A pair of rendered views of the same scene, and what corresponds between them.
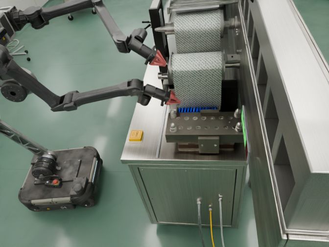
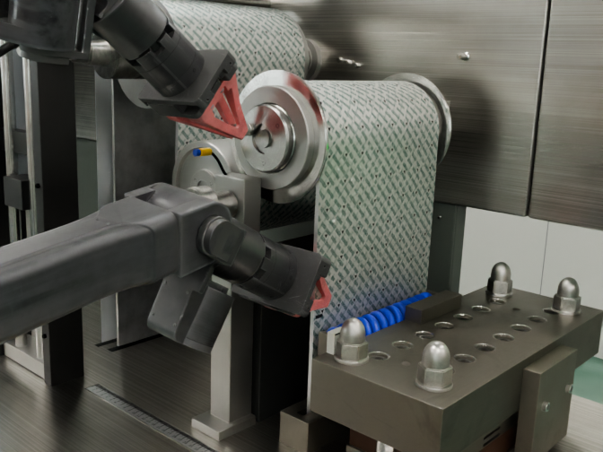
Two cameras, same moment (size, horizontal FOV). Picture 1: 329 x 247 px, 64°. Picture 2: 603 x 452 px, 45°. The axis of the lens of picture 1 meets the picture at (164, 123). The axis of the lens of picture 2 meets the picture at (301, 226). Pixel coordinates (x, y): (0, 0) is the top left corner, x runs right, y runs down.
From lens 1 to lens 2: 1.16 m
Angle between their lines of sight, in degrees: 62
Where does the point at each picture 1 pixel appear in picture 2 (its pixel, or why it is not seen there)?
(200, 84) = (389, 191)
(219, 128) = (528, 325)
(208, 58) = (391, 86)
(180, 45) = not seen: hidden behind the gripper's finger
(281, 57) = not seen: outside the picture
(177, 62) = (323, 93)
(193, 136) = (513, 377)
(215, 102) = (416, 273)
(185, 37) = not seen: hidden behind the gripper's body
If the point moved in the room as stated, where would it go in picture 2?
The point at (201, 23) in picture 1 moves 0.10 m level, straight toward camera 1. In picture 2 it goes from (254, 26) to (310, 26)
